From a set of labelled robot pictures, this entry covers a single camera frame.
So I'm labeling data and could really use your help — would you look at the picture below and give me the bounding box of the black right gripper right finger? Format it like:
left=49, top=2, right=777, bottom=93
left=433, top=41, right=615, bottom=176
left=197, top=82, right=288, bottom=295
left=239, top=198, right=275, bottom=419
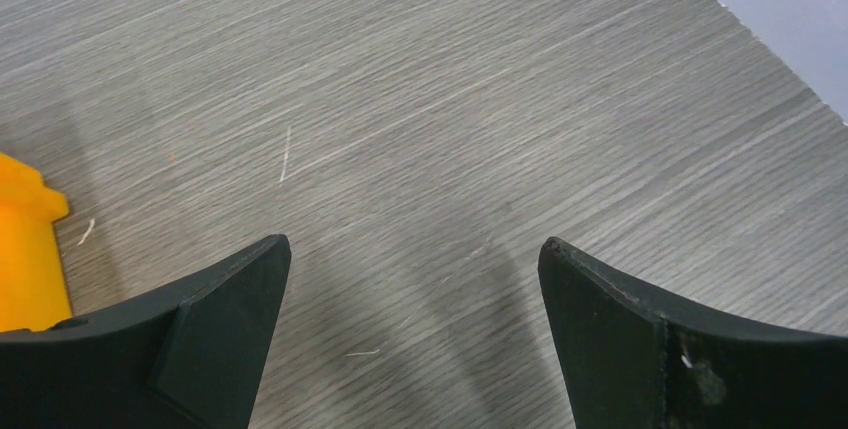
left=538, top=237, right=847, bottom=428

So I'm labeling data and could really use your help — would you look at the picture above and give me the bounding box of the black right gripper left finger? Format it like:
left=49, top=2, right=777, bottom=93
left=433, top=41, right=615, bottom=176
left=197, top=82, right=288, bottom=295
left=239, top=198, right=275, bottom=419
left=1, top=234, right=292, bottom=428

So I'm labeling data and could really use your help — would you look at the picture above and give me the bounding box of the yellow three-compartment bin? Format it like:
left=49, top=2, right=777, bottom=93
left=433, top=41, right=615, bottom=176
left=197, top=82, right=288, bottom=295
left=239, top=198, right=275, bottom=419
left=1, top=153, right=72, bottom=332

